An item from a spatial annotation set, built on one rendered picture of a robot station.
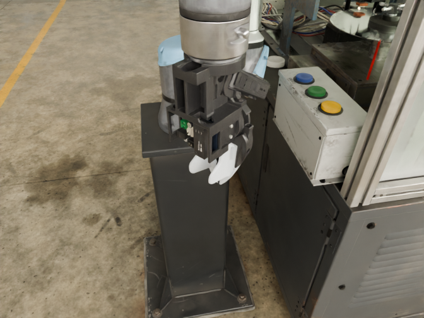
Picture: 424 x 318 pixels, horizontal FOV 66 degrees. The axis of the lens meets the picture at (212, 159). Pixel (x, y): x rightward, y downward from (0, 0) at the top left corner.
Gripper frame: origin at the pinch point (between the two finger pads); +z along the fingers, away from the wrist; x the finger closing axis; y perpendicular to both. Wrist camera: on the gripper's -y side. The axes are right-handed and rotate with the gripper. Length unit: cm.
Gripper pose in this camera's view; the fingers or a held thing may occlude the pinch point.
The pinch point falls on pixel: (223, 173)
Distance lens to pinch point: 51.2
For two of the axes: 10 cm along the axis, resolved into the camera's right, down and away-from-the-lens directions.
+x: 7.6, 4.1, -5.0
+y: -6.5, 4.8, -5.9
